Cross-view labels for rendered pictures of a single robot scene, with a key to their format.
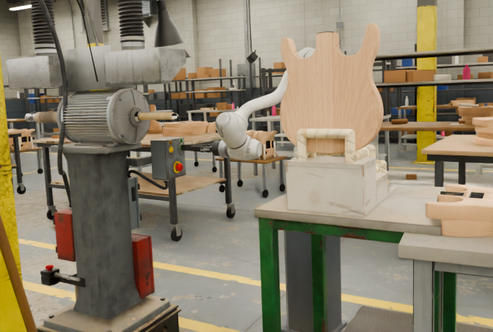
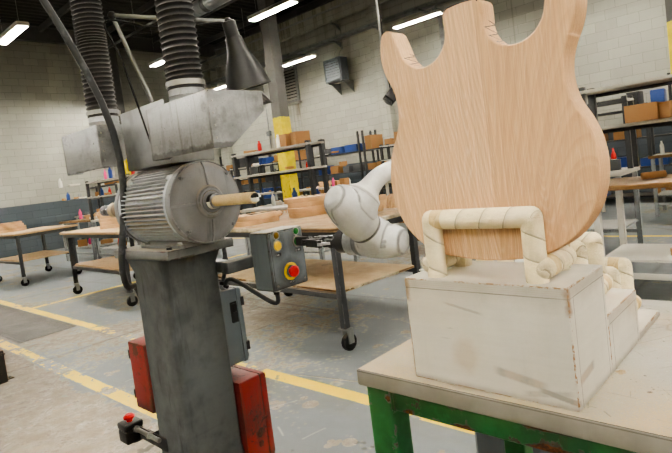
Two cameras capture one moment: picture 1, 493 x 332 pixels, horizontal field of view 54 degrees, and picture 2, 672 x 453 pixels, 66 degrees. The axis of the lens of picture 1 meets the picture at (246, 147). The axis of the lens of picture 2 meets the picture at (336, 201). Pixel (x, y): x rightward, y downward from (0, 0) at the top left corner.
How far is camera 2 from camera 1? 0.82 m
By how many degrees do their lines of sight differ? 14
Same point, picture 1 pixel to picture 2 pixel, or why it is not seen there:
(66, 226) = (141, 362)
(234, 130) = (353, 214)
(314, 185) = (463, 329)
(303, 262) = not seen: hidden behind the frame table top
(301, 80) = (422, 111)
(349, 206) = (543, 382)
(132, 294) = not seen: outside the picture
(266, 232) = (383, 416)
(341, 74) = (502, 87)
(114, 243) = (200, 389)
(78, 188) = (147, 310)
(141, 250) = (248, 395)
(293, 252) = not seen: hidden behind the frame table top
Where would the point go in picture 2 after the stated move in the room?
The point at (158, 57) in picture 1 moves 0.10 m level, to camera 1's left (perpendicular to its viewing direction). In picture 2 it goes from (206, 105) to (169, 111)
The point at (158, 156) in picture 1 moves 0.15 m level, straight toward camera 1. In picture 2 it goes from (260, 256) to (251, 265)
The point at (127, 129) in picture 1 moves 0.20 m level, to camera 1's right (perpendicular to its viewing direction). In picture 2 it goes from (196, 222) to (259, 215)
